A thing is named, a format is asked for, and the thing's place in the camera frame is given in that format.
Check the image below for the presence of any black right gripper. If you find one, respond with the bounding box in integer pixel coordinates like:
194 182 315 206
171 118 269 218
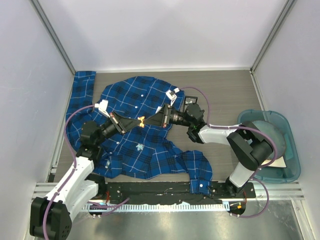
143 103 193 129

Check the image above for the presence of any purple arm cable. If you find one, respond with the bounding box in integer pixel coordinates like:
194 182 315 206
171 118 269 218
42 104 130 240
176 86 277 218

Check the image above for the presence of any white slotted cable duct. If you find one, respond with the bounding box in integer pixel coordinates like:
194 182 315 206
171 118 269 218
79 201 230 213

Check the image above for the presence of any black square frame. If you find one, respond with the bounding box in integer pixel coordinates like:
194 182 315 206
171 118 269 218
183 95 198 112

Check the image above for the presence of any orange leaf brooch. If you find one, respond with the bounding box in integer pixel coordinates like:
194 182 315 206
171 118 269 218
137 116 145 128

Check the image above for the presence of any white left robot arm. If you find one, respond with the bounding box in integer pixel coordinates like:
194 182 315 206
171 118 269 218
29 112 141 240

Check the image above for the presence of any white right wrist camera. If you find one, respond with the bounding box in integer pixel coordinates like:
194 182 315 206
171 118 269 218
165 87 180 107

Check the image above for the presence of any silver blue leaf brooch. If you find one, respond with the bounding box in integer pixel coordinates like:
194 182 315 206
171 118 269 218
136 143 144 151

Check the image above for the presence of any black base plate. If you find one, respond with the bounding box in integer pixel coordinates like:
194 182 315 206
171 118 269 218
97 181 256 205

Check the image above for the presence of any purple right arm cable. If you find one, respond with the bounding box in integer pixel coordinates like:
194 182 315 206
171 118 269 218
176 86 277 218

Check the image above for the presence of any round blue plate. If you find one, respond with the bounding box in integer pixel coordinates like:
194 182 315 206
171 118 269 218
252 120 287 159

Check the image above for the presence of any teal plastic bin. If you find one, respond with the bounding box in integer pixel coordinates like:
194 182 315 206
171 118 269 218
237 109 301 184

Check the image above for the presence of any blue plaid shirt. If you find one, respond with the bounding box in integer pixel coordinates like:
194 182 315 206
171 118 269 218
66 71 213 195

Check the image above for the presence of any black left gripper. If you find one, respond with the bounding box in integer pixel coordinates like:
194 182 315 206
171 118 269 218
95 111 141 146

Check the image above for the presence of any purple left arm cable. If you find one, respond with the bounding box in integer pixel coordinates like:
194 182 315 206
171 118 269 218
42 104 130 240

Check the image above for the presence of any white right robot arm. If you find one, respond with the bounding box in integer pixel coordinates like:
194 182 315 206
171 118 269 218
143 103 278 198

